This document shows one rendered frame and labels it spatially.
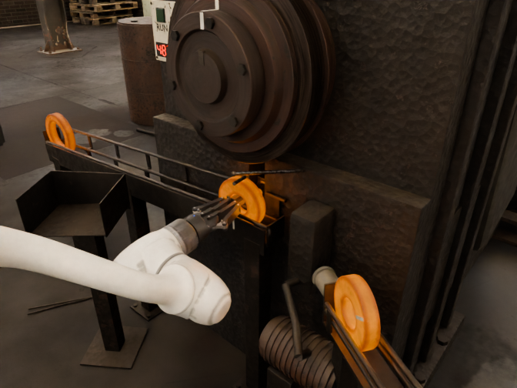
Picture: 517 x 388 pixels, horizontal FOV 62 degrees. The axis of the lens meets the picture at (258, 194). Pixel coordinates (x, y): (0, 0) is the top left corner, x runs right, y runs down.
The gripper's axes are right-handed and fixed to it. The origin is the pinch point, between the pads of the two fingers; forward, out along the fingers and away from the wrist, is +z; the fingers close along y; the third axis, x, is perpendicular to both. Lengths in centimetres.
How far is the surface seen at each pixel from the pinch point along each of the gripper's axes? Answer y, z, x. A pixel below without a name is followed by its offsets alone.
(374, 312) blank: 50, -17, 2
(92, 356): -49, -39, -71
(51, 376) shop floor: -53, -53, -71
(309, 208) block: 22.6, 1.4, 4.7
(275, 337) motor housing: 26.8, -19.0, -21.6
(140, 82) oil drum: -248, 137, -46
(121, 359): -40, -32, -72
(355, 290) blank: 45.6, -16.3, 4.0
